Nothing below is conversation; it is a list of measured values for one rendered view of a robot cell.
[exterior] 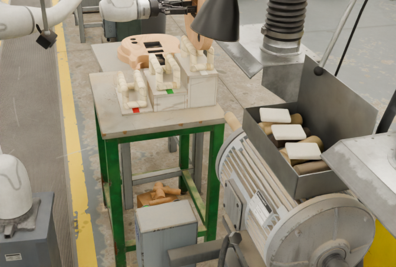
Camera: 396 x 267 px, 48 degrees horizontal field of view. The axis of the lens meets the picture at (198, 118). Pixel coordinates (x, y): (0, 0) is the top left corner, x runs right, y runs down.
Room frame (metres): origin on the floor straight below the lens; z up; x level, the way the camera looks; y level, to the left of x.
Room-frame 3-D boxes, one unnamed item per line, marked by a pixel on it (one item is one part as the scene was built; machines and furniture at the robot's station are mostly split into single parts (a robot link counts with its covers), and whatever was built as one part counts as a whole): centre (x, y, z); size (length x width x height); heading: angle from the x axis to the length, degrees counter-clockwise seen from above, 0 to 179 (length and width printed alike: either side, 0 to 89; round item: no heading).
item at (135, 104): (1.79, 0.30, 0.96); 0.11 x 0.03 x 0.03; 108
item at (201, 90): (1.97, 0.02, 1.02); 0.27 x 0.15 x 0.17; 18
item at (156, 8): (1.92, 0.19, 1.38); 0.09 x 0.08 x 0.07; 107
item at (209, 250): (0.86, -0.03, 1.02); 0.19 x 0.04 x 0.04; 108
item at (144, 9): (1.90, 0.26, 1.38); 0.09 x 0.06 x 0.09; 17
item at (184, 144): (2.30, 0.08, 0.45); 0.05 x 0.05 x 0.90; 18
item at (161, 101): (1.93, 0.17, 0.98); 0.27 x 0.16 x 0.09; 18
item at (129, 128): (1.96, 0.23, 0.55); 0.62 x 0.58 x 0.76; 18
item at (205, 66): (1.88, -0.01, 1.12); 0.11 x 0.03 x 0.03; 108
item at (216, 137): (1.78, -0.09, 0.45); 0.05 x 0.05 x 0.90; 18
